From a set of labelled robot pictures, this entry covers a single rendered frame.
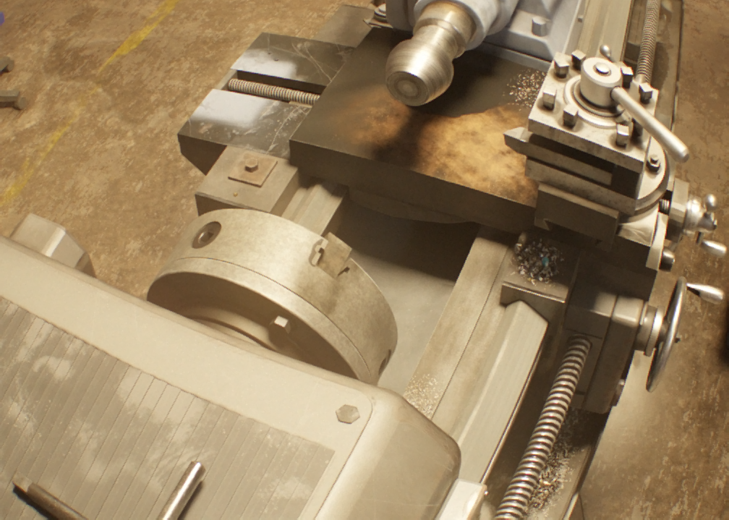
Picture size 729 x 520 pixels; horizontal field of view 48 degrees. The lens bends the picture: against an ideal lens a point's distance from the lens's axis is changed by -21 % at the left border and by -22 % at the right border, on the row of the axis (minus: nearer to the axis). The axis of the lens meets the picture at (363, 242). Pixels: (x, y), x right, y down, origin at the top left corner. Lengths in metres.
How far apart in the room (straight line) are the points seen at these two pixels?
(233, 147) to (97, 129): 1.56
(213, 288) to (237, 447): 0.30
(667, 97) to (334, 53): 1.11
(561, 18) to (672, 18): 1.26
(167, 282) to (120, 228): 1.73
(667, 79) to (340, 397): 2.01
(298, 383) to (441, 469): 0.12
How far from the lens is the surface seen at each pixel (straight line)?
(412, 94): 1.27
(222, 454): 0.65
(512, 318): 1.32
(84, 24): 3.66
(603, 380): 1.54
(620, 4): 2.03
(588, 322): 1.43
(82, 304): 0.75
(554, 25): 1.63
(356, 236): 1.58
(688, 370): 2.39
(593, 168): 1.19
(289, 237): 0.93
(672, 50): 2.71
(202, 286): 0.93
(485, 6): 1.40
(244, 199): 1.44
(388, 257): 1.55
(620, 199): 1.21
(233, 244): 0.92
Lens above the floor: 1.90
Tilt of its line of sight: 49 degrees down
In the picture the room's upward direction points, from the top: 2 degrees counter-clockwise
